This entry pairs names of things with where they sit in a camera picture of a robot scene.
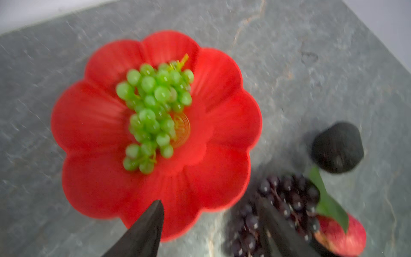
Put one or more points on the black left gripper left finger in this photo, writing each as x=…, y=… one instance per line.
x=142, y=239

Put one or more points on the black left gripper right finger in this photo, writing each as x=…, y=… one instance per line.
x=277, y=237

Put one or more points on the dark purple fake grape bunch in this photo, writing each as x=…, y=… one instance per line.
x=294, y=197

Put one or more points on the red fake apple with leaf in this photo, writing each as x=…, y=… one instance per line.
x=340, y=233

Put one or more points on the dark fake avocado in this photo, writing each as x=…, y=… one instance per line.
x=338, y=149

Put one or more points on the green fake grape bunch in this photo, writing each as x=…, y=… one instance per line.
x=156, y=96

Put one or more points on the red flower-shaped fruit bowl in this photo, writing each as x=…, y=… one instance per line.
x=210, y=169

